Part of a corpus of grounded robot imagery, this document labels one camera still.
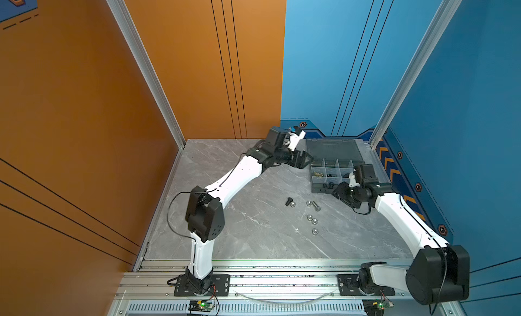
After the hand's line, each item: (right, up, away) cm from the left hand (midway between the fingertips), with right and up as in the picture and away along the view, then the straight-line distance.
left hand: (307, 154), depth 81 cm
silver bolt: (+6, -24, +13) cm, 28 cm away
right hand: (+13, -17, +4) cm, 22 cm away
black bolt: (-6, -21, +14) cm, 26 cm away
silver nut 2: (+3, -28, +8) cm, 29 cm away
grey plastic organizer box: (+19, -2, +25) cm, 31 cm away
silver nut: (+3, -22, +13) cm, 26 cm away
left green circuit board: (-41, -54, -10) cm, 68 cm away
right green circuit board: (+22, -54, -10) cm, 59 cm away
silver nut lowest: (+4, -33, +5) cm, 33 cm away
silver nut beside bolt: (-4, -23, +13) cm, 27 cm away
